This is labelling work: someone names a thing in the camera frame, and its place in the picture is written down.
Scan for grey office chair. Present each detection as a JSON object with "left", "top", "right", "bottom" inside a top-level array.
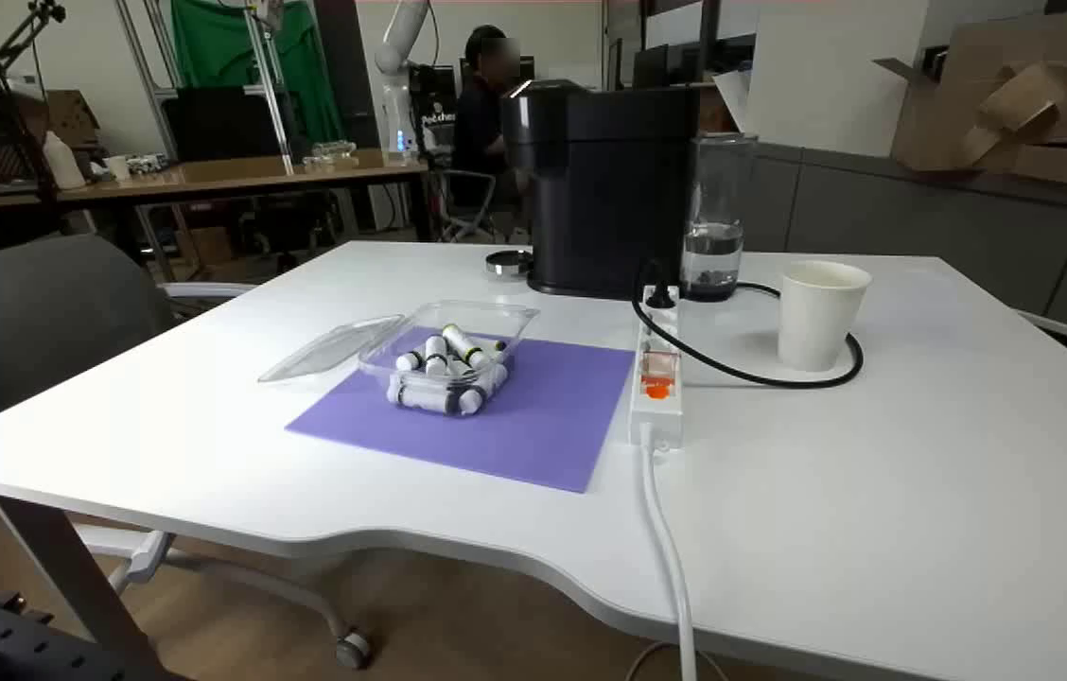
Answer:
[{"left": 0, "top": 232, "right": 262, "bottom": 445}]

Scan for purple mat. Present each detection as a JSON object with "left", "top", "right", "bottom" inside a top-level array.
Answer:
[{"left": 286, "top": 330, "right": 639, "bottom": 496}]

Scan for small round black dish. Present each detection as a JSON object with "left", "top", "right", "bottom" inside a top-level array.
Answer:
[{"left": 484, "top": 247, "right": 542, "bottom": 283}]

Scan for white power strip orange switches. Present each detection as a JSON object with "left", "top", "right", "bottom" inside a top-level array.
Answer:
[{"left": 627, "top": 280, "right": 689, "bottom": 454}]

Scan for black perforated metal rail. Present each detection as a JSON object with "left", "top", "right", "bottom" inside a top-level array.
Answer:
[{"left": 0, "top": 581, "right": 176, "bottom": 681}]

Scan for white power strip cable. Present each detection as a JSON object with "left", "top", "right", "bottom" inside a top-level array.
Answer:
[{"left": 632, "top": 421, "right": 704, "bottom": 681}]

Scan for person in dark clothes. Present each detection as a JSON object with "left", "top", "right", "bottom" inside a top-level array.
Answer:
[{"left": 448, "top": 23, "right": 525, "bottom": 180}]

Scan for black monitor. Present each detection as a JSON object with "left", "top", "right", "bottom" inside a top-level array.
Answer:
[{"left": 158, "top": 86, "right": 299, "bottom": 167}]

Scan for grey table leg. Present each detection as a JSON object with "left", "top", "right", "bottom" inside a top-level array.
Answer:
[{"left": 0, "top": 496, "right": 168, "bottom": 681}]

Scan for white paper cup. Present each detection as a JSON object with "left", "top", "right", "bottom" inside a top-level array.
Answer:
[{"left": 777, "top": 259, "right": 873, "bottom": 375}]

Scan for clear plastic lid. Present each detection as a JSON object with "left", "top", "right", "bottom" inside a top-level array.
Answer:
[{"left": 259, "top": 314, "right": 414, "bottom": 386}]

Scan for clear plastic container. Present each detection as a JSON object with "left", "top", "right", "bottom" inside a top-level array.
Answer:
[{"left": 356, "top": 296, "right": 542, "bottom": 386}]

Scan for green cloth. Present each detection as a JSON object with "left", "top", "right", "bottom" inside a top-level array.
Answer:
[{"left": 168, "top": 0, "right": 350, "bottom": 146}]

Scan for white plastic bottle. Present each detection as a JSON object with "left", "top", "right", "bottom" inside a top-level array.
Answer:
[{"left": 37, "top": 130, "right": 90, "bottom": 193}]

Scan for white table leg with caster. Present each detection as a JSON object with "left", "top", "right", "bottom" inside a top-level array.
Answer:
[{"left": 110, "top": 525, "right": 379, "bottom": 673}]

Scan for wooden desk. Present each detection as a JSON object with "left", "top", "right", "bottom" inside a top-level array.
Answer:
[{"left": 0, "top": 146, "right": 433, "bottom": 217}]

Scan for black coffee machine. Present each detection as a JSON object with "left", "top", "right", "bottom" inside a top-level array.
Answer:
[{"left": 504, "top": 74, "right": 704, "bottom": 304}]

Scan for brown cardboard box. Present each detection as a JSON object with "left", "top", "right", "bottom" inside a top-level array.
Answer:
[{"left": 873, "top": 8, "right": 1067, "bottom": 179}]

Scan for clear glass water carafe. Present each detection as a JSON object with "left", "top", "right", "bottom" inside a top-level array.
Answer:
[{"left": 677, "top": 130, "right": 760, "bottom": 306}]

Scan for black power cable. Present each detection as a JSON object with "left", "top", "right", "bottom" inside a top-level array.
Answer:
[{"left": 627, "top": 275, "right": 867, "bottom": 394}]

